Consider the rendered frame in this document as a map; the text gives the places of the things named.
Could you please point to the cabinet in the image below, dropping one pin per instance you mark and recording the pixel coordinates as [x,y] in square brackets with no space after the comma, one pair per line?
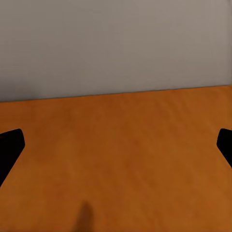
[130,162]

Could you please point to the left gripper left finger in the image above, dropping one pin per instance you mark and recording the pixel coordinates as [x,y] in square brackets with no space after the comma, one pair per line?
[12,144]

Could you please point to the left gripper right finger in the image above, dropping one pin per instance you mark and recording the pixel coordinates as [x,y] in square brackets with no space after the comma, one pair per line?
[224,143]

